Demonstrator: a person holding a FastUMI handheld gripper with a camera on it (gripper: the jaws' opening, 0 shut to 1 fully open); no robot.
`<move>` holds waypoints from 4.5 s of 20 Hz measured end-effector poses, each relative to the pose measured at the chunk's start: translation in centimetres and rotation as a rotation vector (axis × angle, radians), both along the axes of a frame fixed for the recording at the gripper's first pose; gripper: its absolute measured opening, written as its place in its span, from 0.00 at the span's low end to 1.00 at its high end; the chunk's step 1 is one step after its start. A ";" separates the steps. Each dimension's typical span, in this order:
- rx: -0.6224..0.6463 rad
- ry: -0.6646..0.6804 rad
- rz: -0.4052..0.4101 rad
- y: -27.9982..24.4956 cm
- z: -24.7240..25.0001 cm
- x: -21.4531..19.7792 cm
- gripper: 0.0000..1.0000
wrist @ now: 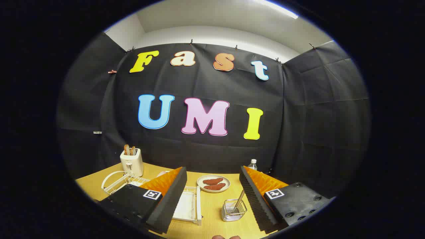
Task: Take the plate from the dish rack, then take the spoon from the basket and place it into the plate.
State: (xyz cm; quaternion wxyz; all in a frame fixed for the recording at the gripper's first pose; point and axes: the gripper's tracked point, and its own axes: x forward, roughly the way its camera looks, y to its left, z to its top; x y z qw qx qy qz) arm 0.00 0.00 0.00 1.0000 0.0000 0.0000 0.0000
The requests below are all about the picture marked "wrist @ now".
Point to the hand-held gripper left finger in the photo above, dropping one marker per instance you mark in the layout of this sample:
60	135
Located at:
171	205

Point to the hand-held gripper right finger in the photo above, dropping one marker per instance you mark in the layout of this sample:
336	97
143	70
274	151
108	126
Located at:
255	202

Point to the white plate with sausages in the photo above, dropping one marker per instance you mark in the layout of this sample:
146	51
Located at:
201	182

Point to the green label drink bottle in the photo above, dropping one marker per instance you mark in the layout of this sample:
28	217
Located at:
252	165

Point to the brown sausage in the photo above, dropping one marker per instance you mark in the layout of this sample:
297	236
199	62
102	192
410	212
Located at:
215	187
212	181

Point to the white toaster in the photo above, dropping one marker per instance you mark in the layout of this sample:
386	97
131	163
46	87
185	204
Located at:
132	164

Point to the toasted bread slice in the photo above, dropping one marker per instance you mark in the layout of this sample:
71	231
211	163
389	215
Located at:
127	150
133	151

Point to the black backdrop cloth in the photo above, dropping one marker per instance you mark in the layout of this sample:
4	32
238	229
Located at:
312	116

